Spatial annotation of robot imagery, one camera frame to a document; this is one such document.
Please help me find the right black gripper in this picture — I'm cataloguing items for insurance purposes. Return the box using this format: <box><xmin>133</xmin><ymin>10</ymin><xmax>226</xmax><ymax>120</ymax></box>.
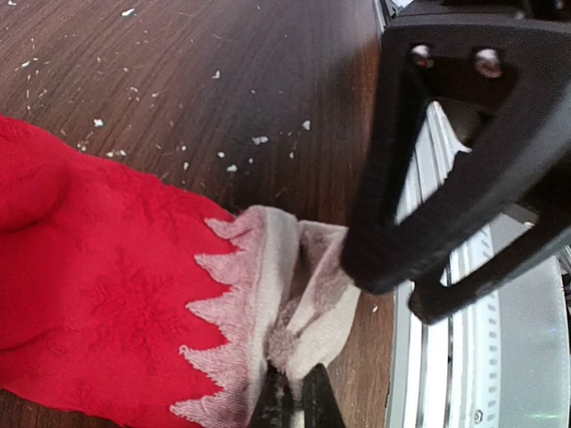
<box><xmin>342</xmin><ymin>1</ymin><xmax>570</xmax><ymax>325</ymax></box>

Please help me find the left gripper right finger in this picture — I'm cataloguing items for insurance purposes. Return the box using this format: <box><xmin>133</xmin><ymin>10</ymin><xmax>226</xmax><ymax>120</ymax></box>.
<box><xmin>302</xmin><ymin>364</ymin><xmax>346</xmax><ymax>428</ymax></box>

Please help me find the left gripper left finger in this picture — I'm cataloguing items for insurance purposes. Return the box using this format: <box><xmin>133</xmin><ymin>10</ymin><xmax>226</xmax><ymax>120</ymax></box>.
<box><xmin>249</xmin><ymin>363</ymin><xmax>294</xmax><ymax>428</ymax></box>

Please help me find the red and beige sock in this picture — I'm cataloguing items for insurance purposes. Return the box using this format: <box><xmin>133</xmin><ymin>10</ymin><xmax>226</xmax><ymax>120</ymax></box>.
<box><xmin>1</xmin><ymin>118</ymin><xmax>360</xmax><ymax>427</ymax></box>

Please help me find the metal base rail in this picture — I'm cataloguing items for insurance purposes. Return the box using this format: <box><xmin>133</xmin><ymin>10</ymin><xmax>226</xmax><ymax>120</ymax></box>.
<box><xmin>374</xmin><ymin>1</ymin><xmax>570</xmax><ymax>427</ymax></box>

